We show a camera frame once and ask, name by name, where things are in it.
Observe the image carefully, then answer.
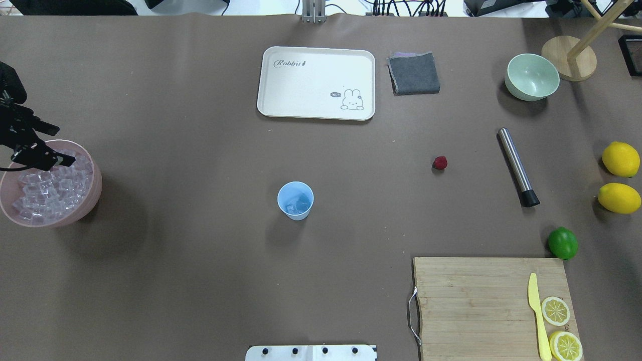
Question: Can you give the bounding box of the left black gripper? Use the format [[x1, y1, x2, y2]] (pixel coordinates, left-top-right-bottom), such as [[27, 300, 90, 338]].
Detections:
[[1, 62, 76, 171]]

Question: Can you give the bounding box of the clear ice cube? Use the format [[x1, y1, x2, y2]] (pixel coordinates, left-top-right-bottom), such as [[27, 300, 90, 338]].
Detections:
[[285, 194, 311, 215]]

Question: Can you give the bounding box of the red strawberry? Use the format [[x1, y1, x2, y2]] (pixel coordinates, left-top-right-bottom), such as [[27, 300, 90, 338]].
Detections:
[[432, 156, 448, 171]]

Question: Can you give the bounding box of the steel muddler black tip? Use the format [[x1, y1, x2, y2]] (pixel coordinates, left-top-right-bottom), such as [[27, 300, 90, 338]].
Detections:
[[497, 127, 540, 208]]

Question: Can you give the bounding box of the pink bowl of ice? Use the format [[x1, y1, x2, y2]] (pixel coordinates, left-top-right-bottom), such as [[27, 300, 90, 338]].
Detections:
[[2, 140, 103, 228]]

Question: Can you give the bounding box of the light blue cup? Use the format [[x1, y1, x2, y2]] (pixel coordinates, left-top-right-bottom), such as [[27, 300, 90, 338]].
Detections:
[[277, 181, 315, 221]]

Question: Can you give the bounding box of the wooden cup tree stand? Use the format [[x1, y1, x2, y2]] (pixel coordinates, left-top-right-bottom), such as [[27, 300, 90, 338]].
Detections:
[[542, 1, 641, 82]]

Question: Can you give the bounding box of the beige rabbit tray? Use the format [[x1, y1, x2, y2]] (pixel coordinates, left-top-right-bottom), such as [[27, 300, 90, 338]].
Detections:
[[257, 46, 376, 121]]

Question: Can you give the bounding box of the grey folded cloth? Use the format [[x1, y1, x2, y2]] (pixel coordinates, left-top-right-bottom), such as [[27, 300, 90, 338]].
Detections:
[[387, 51, 441, 96]]

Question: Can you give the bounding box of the wooden cutting board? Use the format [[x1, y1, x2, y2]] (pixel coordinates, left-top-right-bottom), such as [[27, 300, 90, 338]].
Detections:
[[412, 257, 579, 360]]

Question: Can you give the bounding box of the light green bowl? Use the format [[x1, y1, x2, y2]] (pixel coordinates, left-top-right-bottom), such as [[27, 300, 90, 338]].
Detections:
[[504, 53, 560, 101]]

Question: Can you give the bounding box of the green lime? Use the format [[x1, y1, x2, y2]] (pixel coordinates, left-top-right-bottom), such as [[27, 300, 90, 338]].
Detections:
[[547, 227, 579, 260]]

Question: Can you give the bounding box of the lemon slice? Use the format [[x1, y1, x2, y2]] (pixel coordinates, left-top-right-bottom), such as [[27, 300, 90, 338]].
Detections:
[[549, 331, 584, 360], [541, 296, 571, 326]]

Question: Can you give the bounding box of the yellow plastic knife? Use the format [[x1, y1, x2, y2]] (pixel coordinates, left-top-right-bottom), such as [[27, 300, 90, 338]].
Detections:
[[527, 273, 552, 360]]

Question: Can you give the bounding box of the yellow lemon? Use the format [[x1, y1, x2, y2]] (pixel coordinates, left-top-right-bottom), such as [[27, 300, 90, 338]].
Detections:
[[597, 183, 641, 214], [601, 141, 640, 178]]

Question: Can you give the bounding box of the black framed wooden tray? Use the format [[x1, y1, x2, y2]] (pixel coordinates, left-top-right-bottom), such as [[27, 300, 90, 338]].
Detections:
[[618, 35, 641, 76]]

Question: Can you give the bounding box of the aluminium frame post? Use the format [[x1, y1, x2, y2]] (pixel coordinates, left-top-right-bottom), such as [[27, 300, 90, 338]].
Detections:
[[300, 0, 327, 24]]

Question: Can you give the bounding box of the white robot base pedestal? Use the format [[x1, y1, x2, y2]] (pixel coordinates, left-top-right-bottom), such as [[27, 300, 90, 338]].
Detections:
[[245, 343, 378, 360]]

